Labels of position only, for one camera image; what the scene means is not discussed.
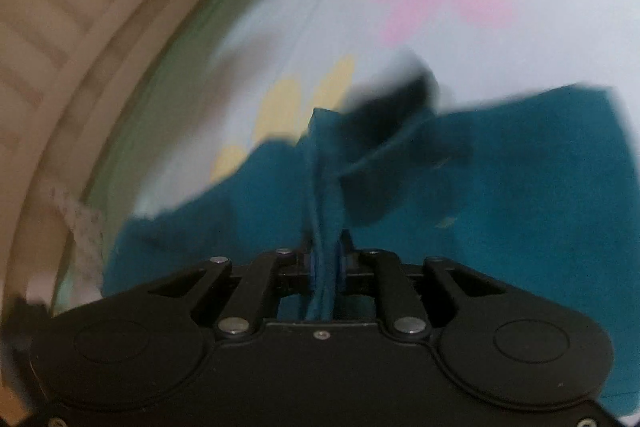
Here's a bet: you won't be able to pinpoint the teal green pants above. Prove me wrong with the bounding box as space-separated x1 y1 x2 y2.
103 82 639 415

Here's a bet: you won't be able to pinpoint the pastel patterned bed sheet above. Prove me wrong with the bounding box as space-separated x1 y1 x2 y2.
54 0 639 310

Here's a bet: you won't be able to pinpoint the wooden bed headboard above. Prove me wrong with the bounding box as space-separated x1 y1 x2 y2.
1 0 200 315

